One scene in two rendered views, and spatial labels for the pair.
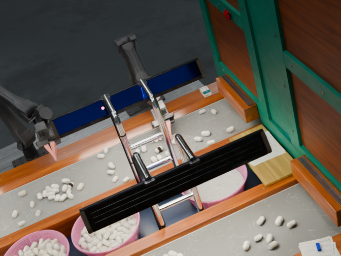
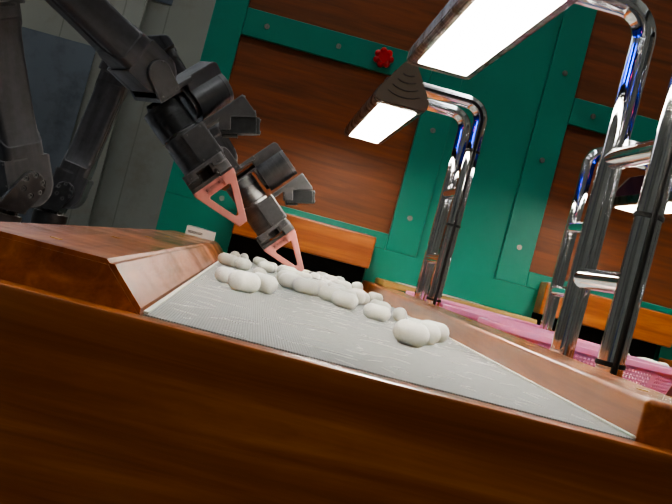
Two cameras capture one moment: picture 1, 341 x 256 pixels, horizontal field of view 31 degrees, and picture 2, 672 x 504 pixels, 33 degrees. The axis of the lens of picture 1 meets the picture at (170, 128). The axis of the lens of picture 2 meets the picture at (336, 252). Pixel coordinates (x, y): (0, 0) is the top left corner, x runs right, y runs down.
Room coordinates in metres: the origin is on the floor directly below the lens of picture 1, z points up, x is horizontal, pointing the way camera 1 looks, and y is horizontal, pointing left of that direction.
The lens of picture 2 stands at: (1.86, 2.12, 0.80)
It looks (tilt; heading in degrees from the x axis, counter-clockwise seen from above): 0 degrees down; 275
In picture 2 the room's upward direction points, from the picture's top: 15 degrees clockwise
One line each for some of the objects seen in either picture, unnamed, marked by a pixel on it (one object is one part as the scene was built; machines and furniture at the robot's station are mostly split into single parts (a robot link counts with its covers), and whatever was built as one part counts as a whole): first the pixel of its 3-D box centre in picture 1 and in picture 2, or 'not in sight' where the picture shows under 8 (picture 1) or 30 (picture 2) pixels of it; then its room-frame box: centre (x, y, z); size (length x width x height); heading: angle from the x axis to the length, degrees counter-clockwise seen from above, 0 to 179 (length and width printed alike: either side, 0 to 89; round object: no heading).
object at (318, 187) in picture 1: (320, 188); (605, 314); (1.46, -0.41, 0.83); 0.30 x 0.06 x 0.07; 9
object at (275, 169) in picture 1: (263, 153); (453, 300); (1.79, -0.31, 0.77); 0.33 x 0.15 x 0.01; 9
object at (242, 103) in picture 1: (236, 97); (304, 234); (2.13, -0.31, 0.83); 0.30 x 0.06 x 0.07; 9
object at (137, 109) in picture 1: (143, 98); (46, 230); (2.55, 0.08, 0.71); 0.20 x 0.07 x 0.08; 102
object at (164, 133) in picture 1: (145, 142); (402, 215); (1.93, 0.11, 0.90); 0.20 x 0.19 x 0.45; 99
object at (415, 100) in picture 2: (127, 96); (383, 105); (2.01, 0.12, 1.08); 0.62 x 0.08 x 0.07; 99
